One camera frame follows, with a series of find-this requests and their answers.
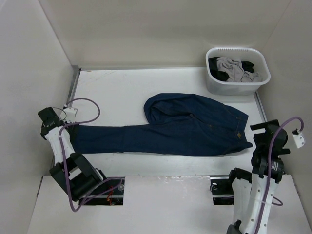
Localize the dark blue denim trousers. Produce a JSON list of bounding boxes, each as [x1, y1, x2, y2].
[[71, 93, 252, 156]]

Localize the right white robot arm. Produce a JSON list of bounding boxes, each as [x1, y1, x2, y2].
[[226, 120, 290, 234]]

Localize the grey crumpled garment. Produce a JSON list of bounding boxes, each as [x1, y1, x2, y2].
[[215, 56, 263, 83]]

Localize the white plastic laundry basket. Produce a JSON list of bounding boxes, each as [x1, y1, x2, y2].
[[205, 47, 271, 96]]

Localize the black crumpled garment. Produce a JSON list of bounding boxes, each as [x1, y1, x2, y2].
[[208, 57, 255, 82]]

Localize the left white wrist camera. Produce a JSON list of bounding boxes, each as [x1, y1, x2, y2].
[[60, 105, 78, 123]]

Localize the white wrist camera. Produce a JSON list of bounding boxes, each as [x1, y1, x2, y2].
[[292, 129, 306, 149], [60, 105, 78, 123]]

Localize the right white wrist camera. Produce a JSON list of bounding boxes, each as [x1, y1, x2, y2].
[[292, 129, 306, 149]]

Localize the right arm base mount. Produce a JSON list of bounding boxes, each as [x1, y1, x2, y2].
[[210, 175, 234, 205]]

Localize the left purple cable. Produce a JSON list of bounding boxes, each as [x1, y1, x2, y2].
[[58, 97, 122, 212]]

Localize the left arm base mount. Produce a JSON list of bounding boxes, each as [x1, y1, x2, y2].
[[78, 177, 125, 206]]

